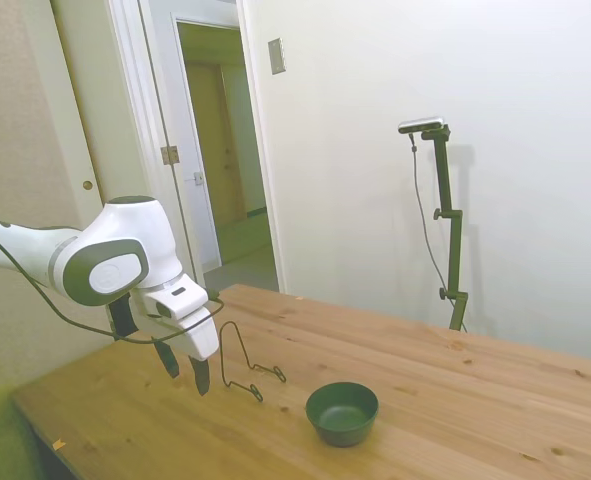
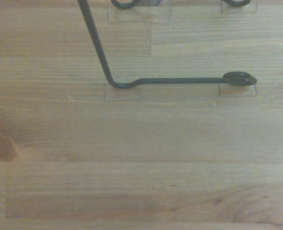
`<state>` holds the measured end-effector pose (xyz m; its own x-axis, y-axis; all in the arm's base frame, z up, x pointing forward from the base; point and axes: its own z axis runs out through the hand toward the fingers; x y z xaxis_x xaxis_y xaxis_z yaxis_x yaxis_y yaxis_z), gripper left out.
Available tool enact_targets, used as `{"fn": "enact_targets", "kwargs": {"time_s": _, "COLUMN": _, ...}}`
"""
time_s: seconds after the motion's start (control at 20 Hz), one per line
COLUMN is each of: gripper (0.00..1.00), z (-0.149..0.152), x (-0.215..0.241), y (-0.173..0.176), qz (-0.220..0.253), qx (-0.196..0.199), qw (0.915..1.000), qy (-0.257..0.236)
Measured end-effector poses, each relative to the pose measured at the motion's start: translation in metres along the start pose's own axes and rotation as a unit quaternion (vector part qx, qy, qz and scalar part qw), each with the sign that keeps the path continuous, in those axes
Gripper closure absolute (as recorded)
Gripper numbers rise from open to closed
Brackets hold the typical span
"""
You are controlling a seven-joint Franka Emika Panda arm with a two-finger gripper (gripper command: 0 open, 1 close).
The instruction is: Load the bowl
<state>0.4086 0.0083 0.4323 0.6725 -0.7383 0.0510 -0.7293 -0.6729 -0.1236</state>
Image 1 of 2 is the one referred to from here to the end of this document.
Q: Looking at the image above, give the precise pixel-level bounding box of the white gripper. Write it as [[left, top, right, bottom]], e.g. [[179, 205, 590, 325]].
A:
[[133, 305, 222, 398]]

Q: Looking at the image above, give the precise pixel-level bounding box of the dark green bowl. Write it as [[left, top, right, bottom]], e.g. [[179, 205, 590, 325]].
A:
[[304, 381, 380, 449]]

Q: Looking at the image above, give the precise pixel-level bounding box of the brown wooden hallway door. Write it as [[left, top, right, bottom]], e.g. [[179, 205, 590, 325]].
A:
[[183, 60, 249, 231]]

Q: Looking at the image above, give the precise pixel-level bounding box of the white open door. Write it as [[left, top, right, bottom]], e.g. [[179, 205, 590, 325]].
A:
[[167, 14, 225, 276]]

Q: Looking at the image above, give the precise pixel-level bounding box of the beige closet door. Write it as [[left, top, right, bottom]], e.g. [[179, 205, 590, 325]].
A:
[[49, 0, 149, 236]]

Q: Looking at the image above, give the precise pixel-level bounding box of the black wire bowl stand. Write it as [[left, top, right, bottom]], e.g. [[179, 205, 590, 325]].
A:
[[219, 321, 287, 404]]

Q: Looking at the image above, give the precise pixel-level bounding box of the thin black wrist camera cable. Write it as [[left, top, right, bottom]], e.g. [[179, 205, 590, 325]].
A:
[[0, 219, 144, 346]]

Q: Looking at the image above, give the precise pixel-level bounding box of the white door frame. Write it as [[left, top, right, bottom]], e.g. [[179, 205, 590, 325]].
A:
[[105, 0, 289, 296]]

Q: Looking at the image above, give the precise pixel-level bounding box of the dark jointed camera stand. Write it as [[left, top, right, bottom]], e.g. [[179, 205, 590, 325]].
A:
[[421, 127, 470, 332]]

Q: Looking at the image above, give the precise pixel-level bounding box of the grey wall switch plate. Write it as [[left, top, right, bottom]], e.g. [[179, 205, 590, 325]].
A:
[[267, 37, 287, 76]]

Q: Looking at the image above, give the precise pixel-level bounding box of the silver camera on stand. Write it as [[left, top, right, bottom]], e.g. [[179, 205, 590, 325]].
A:
[[397, 116, 447, 135]]

